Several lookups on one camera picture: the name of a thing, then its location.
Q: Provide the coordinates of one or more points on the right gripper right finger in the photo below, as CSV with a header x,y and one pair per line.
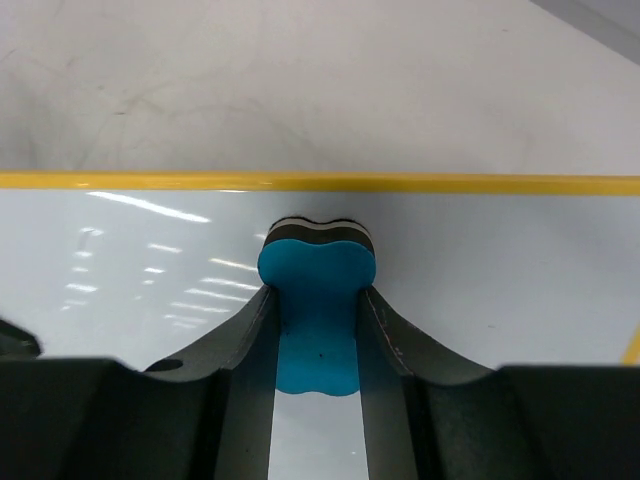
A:
x,y
430,413

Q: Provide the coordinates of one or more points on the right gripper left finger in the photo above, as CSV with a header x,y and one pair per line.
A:
x,y
204,412

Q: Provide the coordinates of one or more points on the blue whiteboard eraser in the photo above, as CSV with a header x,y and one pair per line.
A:
x,y
318,270

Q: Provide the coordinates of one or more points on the yellow framed whiteboard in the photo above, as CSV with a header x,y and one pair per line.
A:
x,y
488,323

